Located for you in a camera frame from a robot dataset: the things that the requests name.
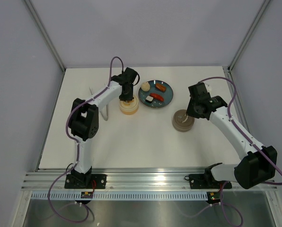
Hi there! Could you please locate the grey lunch box lid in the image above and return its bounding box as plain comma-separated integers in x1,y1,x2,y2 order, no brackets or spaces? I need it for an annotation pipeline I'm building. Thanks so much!
172,109,195,126

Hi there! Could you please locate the grey steel lunch box container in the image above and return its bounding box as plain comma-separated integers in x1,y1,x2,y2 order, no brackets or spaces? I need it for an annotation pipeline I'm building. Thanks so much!
172,120,195,132

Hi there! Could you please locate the yellow lunch box lid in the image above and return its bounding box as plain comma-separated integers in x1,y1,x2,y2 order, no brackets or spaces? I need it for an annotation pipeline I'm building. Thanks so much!
119,96,139,110

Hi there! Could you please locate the yellow lunch box container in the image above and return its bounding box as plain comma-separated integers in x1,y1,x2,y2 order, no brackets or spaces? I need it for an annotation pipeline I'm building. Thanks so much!
120,108,138,115

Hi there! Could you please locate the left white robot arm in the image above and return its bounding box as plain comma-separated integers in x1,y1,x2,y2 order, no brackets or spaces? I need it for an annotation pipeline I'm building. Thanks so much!
66,68,140,188

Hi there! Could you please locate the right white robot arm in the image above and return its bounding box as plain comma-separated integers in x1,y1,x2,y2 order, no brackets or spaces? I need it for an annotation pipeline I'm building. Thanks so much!
186,83,277,189

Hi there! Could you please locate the small black white sushi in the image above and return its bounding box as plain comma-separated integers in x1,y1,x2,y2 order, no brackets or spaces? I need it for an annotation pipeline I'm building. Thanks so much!
145,96,154,103

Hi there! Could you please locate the brown roasted meat piece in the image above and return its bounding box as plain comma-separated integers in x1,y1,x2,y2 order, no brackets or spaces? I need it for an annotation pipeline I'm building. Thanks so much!
155,83,167,92

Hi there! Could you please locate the red sausage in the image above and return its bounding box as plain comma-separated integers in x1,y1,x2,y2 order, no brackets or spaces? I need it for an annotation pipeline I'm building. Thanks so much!
150,93,164,102

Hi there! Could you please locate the blue ceramic plate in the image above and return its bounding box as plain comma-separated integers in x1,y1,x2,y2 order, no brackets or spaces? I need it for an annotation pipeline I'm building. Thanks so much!
138,80,173,108

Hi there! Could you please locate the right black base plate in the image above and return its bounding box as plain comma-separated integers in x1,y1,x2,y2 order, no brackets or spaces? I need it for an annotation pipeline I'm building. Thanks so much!
184,174,225,190

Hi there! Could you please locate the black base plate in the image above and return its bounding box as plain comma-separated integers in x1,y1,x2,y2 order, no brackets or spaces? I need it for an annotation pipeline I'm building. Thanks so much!
184,174,225,190
64,174,107,189

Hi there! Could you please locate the white slotted cable duct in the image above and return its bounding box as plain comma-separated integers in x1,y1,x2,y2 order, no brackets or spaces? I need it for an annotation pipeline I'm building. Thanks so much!
31,191,208,201

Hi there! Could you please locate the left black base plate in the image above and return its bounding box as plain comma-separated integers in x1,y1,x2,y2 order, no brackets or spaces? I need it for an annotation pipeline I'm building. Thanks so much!
64,174,107,189

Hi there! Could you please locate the right aluminium frame post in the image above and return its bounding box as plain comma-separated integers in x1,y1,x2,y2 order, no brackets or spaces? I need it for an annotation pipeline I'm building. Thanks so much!
228,0,273,73

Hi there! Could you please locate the aluminium frame post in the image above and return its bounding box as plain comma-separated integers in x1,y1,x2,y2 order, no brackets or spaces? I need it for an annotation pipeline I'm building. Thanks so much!
228,0,273,73
23,0,66,73

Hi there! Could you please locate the left aluminium frame post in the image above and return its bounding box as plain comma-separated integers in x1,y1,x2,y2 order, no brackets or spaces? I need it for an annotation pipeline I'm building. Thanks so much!
23,0,66,73

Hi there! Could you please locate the aluminium front rail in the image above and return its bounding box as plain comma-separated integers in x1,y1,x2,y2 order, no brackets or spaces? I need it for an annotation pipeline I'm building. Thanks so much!
21,166,277,192

